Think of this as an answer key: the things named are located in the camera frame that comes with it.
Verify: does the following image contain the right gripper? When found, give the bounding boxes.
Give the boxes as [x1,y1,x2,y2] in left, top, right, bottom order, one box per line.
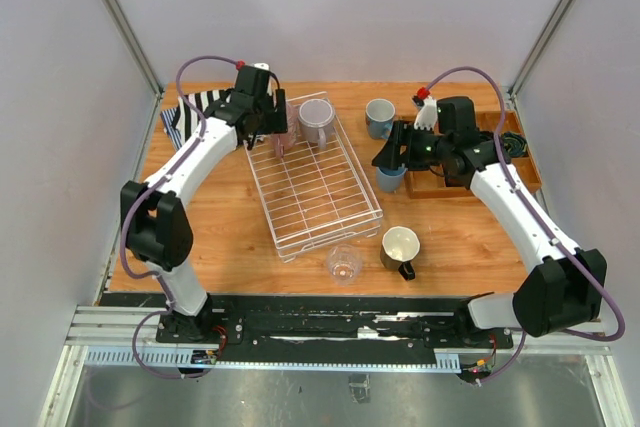
[372,120,452,172]

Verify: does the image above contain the pink ghost mug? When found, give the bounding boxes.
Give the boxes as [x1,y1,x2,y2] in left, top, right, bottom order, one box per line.
[271,103,298,158]

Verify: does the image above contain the plain blue cup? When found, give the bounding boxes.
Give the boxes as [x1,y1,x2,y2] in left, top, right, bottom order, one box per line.
[375,167,407,193]

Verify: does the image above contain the lilac grey mug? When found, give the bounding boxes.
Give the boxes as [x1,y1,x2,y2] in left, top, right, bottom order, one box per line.
[298,99,336,150]

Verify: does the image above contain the blue floral mug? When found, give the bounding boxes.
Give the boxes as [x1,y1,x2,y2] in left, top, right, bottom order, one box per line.
[365,98,396,140]

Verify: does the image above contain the black white-lined mug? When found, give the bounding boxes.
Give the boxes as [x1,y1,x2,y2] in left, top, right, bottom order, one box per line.
[380,226,421,281]

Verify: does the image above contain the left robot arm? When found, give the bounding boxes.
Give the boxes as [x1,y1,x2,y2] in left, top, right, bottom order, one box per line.
[120,63,287,343]

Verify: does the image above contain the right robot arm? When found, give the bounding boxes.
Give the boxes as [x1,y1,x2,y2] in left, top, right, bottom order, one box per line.
[372,96,607,347]

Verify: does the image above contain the wooden compartment tray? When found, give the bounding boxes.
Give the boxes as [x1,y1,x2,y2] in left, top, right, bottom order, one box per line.
[405,111,542,199]

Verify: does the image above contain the black white striped cloth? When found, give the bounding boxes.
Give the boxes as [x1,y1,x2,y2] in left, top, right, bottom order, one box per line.
[171,89,231,144]

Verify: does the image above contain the clear glass cup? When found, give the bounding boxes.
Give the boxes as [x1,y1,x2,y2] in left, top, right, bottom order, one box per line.
[326,244,363,285]

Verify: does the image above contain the dark coiled item right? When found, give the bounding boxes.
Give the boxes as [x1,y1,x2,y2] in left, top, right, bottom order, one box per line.
[500,131,528,158]

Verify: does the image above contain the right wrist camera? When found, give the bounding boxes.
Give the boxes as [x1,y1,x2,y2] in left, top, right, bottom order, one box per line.
[412,87,438,132]

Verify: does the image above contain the white wire dish rack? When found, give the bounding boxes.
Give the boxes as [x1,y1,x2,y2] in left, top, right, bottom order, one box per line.
[245,117,383,262]

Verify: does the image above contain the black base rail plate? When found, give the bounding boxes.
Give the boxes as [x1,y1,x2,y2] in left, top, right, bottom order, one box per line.
[156,295,513,366]

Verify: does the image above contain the grey slotted cable duct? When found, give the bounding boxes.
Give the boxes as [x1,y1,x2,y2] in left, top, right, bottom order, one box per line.
[83,349,461,374]

